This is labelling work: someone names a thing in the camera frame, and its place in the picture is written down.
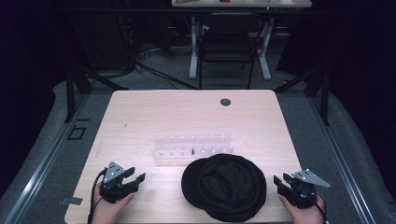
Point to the black tape strip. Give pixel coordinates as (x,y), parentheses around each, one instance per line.
(83,119)

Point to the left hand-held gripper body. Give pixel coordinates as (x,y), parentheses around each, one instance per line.
(113,186)

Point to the clear acrylic rack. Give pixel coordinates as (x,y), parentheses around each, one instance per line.
(186,146)

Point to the black chair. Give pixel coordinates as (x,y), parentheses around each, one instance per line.
(227,46)

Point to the black tape square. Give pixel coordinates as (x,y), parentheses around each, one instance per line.
(77,133)

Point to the black hat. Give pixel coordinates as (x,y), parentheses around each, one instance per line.
(224,186)

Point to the white-legged desk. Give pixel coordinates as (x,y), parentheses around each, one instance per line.
(243,3)

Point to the person's left hand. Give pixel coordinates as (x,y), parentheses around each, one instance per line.
(107,211)

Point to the aluminium floor rail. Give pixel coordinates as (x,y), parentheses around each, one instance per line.
(342,161)
(43,165)

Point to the grey table grommet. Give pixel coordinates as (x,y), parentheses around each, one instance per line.
(225,102)

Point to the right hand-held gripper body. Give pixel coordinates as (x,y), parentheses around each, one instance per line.
(303,193)

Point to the grey tape patch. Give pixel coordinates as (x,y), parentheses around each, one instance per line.
(71,201)

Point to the person's right hand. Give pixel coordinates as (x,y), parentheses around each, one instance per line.
(306,216)

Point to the black metal stand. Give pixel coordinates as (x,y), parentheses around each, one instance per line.
(71,93)
(324,99)

